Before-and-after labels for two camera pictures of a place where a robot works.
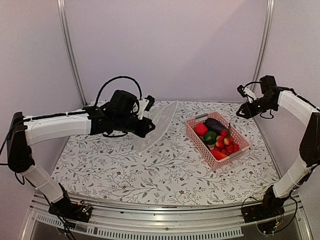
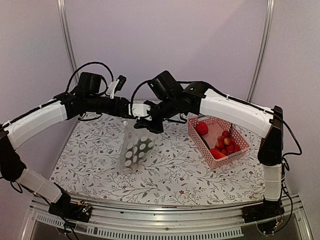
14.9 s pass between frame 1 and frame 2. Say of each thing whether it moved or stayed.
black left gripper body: moved
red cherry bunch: stayed
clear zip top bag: moved
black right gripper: moved
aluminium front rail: stayed
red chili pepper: stayed
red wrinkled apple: stayed
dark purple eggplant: moved
